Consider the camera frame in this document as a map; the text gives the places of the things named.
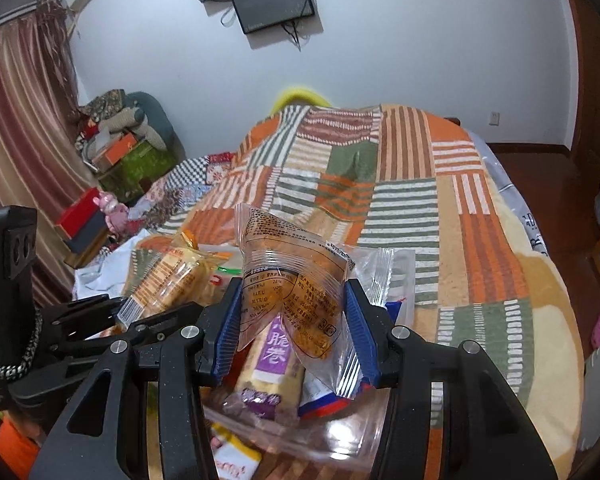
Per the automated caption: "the floral checkered quilt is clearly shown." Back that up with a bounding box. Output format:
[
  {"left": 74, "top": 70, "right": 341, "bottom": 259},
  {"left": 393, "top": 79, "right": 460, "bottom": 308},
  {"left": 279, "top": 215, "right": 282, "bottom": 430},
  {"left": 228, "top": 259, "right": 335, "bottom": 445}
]
[{"left": 125, "top": 152, "right": 241, "bottom": 236}]

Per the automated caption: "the orange cloth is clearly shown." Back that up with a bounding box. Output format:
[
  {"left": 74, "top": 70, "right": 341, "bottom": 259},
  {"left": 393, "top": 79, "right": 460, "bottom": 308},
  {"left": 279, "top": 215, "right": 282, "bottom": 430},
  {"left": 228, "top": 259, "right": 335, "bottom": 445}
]
[{"left": 0, "top": 417, "right": 41, "bottom": 480}]

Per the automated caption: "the small black wall monitor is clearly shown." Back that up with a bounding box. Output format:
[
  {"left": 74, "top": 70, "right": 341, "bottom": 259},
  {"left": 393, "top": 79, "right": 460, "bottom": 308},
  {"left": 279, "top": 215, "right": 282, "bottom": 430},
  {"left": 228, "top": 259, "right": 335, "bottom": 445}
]
[{"left": 229, "top": 0, "right": 317, "bottom": 36}]

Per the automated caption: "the orange striped patchwork blanket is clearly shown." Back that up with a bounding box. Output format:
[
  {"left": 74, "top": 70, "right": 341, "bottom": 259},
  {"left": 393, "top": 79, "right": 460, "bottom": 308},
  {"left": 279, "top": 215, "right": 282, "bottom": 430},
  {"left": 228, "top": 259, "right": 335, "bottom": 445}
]
[{"left": 130, "top": 102, "right": 586, "bottom": 480}]

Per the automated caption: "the clear packet of orange snack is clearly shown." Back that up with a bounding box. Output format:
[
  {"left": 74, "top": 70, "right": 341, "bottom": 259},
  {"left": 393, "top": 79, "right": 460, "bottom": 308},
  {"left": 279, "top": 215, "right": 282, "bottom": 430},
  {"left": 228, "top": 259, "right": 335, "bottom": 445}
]
[{"left": 234, "top": 202, "right": 357, "bottom": 397}]

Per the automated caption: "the purple label roll packet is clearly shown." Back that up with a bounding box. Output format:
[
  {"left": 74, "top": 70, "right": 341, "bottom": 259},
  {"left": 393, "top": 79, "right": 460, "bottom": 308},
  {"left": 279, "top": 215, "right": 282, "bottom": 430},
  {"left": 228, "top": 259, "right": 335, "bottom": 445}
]
[{"left": 225, "top": 310, "right": 311, "bottom": 423}]

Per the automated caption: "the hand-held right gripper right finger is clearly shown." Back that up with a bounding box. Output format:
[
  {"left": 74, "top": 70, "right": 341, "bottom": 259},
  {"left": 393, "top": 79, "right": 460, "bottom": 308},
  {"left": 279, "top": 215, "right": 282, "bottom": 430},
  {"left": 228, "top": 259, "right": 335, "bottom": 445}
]
[{"left": 344, "top": 280, "right": 561, "bottom": 480}]

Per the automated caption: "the orange cardboard box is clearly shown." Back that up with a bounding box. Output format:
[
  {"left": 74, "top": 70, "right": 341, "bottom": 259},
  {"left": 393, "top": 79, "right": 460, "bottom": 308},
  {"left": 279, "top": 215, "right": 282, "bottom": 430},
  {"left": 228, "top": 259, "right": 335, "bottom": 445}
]
[{"left": 92, "top": 135, "right": 148, "bottom": 171}]

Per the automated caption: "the floral patterned bag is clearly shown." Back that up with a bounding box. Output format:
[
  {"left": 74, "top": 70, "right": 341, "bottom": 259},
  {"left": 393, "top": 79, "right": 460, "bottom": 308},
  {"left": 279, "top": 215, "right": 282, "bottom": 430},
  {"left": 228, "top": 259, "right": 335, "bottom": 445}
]
[{"left": 80, "top": 89, "right": 128, "bottom": 121}]

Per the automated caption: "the pink plush toy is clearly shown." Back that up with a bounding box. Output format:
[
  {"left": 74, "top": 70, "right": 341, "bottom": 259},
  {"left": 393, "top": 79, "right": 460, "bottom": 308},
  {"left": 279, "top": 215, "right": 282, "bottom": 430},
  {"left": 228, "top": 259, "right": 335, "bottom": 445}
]
[{"left": 92, "top": 190, "right": 131, "bottom": 236}]

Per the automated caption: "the green edged nut packet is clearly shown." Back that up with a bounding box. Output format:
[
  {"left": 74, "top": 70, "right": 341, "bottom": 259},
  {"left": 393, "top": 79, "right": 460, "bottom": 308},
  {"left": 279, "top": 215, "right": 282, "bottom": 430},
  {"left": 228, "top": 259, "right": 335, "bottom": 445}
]
[{"left": 200, "top": 245, "right": 243, "bottom": 306}]

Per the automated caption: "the yellow white snack packet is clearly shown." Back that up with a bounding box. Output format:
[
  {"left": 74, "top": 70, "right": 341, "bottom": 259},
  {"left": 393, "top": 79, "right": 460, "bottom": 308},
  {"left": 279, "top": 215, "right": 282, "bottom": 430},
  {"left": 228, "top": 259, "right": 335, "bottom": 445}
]
[{"left": 207, "top": 422, "right": 263, "bottom": 480}]

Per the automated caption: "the brown wooden door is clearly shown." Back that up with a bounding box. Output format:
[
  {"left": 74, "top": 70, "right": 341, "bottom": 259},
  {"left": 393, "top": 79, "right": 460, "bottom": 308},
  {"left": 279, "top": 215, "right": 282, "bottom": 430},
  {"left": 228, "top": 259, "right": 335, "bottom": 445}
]
[{"left": 560, "top": 0, "right": 600, "bottom": 171}]

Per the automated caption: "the clear plastic bag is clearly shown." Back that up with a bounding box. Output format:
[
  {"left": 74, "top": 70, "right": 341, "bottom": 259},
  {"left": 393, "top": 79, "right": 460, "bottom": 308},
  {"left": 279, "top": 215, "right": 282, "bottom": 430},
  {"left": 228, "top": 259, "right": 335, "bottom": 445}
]
[{"left": 202, "top": 390, "right": 396, "bottom": 466}]

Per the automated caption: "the white cloth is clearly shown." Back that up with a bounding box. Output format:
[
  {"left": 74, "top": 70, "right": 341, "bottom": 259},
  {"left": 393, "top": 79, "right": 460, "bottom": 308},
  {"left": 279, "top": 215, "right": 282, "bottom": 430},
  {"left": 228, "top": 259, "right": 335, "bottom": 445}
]
[{"left": 72, "top": 230, "right": 146, "bottom": 306}]

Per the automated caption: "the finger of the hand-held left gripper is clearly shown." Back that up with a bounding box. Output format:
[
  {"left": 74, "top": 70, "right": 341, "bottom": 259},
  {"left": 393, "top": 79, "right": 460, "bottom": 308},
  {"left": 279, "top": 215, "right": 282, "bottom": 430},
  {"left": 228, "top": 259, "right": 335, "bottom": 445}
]
[
  {"left": 125, "top": 302, "right": 203, "bottom": 343},
  {"left": 45, "top": 294, "right": 126, "bottom": 326}
]

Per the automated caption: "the red gift box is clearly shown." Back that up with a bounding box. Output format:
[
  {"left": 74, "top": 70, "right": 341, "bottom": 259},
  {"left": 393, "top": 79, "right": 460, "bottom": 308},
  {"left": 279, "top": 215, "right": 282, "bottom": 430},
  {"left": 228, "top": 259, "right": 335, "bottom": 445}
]
[{"left": 55, "top": 192, "right": 113, "bottom": 268}]

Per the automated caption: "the yellow plastic hoop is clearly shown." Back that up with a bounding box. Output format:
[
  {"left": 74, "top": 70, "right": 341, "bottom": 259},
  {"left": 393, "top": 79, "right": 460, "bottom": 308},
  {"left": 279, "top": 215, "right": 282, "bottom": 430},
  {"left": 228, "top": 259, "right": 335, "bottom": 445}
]
[{"left": 270, "top": 87, "right": 331, "bottom": 111}]

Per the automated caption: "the long biscuit packet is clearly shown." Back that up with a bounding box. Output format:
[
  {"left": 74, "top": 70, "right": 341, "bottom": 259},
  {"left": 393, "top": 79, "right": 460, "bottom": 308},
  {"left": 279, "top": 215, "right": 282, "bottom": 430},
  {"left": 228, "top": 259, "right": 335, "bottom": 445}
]
[{"left": 117, "top": 237, "right": 221, "bottom": 323}]

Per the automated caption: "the pink striped curtain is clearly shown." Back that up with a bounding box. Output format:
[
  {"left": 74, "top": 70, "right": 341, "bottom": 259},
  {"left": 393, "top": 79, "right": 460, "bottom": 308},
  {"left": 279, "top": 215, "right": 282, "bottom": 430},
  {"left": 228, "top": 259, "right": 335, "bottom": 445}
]
[{"left": 0, "top": 0, "right": 98, "bottom": 306}]

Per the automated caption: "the blue white snack packet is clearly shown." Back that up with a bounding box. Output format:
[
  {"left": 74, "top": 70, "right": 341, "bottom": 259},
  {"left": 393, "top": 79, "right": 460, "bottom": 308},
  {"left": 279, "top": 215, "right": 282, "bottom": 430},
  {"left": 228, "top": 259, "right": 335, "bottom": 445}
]
[{"left": 297, "top": 247, "right": 416, "bottom": 421}]

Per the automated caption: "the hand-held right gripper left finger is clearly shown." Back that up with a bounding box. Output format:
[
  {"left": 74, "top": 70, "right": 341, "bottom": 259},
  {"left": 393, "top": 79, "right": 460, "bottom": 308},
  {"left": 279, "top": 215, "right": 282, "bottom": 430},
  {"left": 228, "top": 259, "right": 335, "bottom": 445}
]
[{"left": 27, "top": 277, "right": 243, "bottom": 480}]

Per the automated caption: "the white printed bedsheet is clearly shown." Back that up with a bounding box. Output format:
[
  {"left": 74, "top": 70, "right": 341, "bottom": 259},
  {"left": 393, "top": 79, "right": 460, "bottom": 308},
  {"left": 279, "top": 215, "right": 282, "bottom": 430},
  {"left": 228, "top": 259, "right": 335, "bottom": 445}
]
[{"left": 465, "top": 130, "right": 551, "bottom": 261}]

